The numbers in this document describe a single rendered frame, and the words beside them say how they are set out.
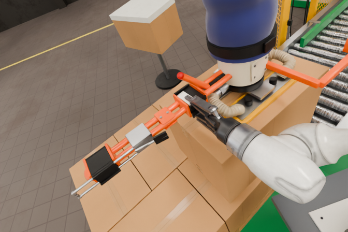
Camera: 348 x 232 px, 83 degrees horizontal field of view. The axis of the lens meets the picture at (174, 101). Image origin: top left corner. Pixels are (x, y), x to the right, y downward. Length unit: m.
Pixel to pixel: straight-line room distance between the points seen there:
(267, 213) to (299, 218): 0.77
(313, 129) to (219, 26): 0.37
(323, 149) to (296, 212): 0.44
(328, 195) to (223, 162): 0.49
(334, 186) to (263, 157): 0.59
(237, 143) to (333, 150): 0.22
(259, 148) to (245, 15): 0.35
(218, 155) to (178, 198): 0.60
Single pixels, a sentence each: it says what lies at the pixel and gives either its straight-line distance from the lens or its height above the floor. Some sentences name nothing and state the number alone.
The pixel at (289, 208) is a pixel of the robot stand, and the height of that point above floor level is 0.75.
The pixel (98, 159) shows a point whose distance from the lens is 0.64.
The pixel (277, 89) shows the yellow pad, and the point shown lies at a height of 1.09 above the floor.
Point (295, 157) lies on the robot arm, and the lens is 0.50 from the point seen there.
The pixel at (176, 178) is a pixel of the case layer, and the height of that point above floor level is 0.54.
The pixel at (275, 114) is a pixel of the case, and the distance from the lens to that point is 0.79.
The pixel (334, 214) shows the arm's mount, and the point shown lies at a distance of 1.01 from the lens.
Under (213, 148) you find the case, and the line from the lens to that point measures 0.71.
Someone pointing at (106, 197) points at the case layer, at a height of 0.54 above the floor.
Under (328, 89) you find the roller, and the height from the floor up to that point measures 0.55.
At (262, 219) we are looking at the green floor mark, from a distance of 1.73.
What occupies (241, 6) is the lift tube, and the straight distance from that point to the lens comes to 0.59.
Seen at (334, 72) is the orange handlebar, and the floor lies 1.20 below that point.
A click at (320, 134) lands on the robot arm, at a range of 0.60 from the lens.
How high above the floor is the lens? 1.69
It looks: 44 degrees down
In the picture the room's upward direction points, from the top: 23 degrees counter-clockwise
